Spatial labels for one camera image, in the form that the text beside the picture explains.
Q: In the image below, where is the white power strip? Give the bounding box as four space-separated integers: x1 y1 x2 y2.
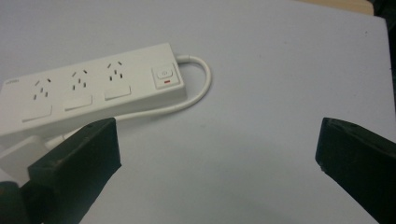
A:
0 42 188 147

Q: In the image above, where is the white power strip cable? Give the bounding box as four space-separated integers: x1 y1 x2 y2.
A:
45 54 213 150

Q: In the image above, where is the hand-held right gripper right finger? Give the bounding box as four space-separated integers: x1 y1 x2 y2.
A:
315 117 396 224

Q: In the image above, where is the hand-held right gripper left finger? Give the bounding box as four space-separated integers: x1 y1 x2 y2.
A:
20 117 122 224

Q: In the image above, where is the white power plug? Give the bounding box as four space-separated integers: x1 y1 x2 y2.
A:
0 134 50 188

